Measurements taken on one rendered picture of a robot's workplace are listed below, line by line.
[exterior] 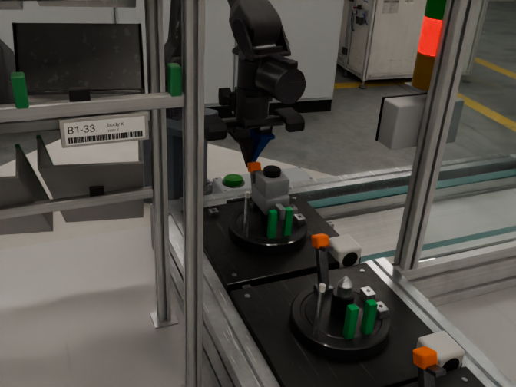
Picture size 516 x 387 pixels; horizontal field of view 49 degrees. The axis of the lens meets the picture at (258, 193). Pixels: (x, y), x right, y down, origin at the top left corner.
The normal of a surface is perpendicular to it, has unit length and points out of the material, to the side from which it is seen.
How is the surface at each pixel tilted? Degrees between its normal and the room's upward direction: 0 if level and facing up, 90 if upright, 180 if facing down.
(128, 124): 90
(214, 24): 90
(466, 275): 90
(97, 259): 0
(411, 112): 90
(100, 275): 0
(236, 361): 0
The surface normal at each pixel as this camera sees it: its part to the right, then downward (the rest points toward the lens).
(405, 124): 0.38, 0.46
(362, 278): 0.05, -0.88
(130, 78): 0.22, 0.06
